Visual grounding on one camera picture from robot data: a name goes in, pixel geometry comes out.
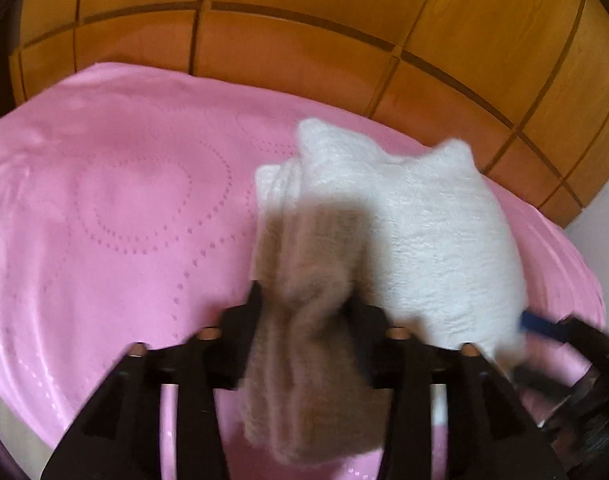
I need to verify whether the white knitted sweater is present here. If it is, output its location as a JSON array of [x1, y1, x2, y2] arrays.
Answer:
[[242, 118, 528, 465]]

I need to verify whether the wooden headboard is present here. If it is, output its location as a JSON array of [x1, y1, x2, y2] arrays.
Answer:
[[2, 0, 609, 226]]

